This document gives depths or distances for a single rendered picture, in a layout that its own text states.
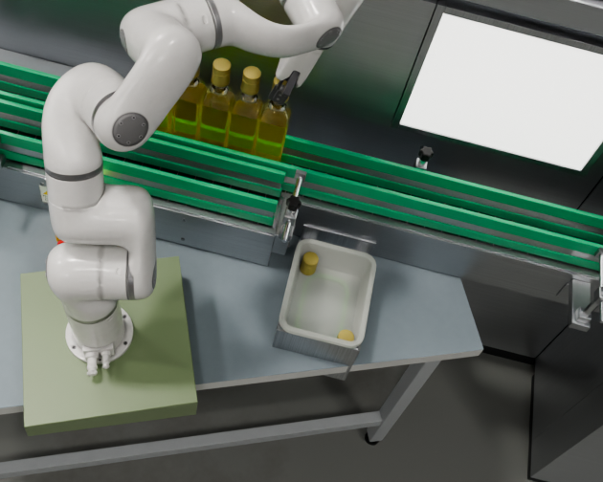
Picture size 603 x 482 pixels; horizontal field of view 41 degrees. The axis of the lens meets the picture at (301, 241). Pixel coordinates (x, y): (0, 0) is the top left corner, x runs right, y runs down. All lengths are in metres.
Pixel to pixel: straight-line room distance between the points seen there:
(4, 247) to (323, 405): 1.10
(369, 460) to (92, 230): 1.40
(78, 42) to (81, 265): 0.67
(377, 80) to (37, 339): 0.83
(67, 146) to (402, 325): 0.86
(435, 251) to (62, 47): 0.92
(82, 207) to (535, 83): 0.88
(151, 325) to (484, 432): 1.28
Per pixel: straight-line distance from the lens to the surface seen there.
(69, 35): 1.86
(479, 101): 1.68
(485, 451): 2.56
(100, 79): 1.20
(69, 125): 1.23
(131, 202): 1.26
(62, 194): 1.25
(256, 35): 1.23
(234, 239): 1.70
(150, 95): 1.13
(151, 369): 1.57
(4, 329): 1.71
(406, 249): 1.79
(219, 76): 1.54
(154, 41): 1.13
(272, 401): 2.45
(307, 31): 1.24
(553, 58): 1.60
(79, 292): 1.34
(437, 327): 1.79
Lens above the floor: 2.27
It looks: 57 degrees down
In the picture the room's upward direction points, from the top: 16 degrees clockwise
